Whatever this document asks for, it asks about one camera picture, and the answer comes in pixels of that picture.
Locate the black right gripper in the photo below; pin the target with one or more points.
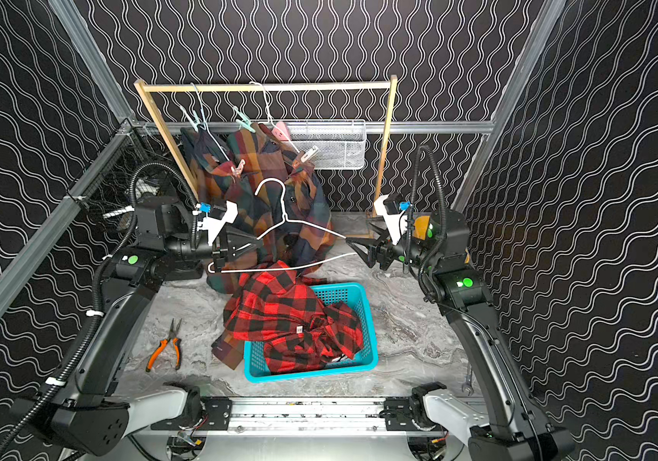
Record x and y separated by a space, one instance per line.
383 251

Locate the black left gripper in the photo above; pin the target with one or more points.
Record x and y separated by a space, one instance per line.
224 246

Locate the red black plaid shirt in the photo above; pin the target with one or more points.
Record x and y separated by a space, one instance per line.
269 305

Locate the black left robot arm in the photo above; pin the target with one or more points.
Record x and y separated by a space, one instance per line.
166 237

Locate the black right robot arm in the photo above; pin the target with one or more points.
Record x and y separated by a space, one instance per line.
448 280

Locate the white hanger left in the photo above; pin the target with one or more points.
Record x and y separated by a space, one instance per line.
209 143

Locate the pink clothespin on hanger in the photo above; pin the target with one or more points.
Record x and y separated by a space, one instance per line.
281 132

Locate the white hanger middle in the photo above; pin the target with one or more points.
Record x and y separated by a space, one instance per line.
270 119

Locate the yellow plastic tray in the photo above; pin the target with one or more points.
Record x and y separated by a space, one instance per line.
423 227

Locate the pink clothespin on shirt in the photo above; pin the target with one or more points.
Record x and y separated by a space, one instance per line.
237 170

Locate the multicolour plaid shirt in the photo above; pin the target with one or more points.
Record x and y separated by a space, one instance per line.
265 157

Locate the white clothespin on shirt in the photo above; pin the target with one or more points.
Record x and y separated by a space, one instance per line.
309 154

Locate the green clothespin middle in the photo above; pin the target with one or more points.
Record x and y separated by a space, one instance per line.
243 120

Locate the green clothespin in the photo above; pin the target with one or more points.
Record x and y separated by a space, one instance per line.
191 118
243 120

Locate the green clothespin left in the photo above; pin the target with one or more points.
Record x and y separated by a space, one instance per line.
191 118

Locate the teal plastic basket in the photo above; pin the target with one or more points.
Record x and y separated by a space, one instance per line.
342 340

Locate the steel wrench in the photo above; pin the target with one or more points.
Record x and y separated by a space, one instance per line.
467 386

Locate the wooden clothes rack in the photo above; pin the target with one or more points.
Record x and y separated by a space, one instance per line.
146 91

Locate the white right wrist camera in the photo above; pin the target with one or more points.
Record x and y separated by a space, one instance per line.
393 211

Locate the white wire mesh basket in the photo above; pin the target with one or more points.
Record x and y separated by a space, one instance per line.
342 143

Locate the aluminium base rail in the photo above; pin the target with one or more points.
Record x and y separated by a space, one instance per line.
306 415

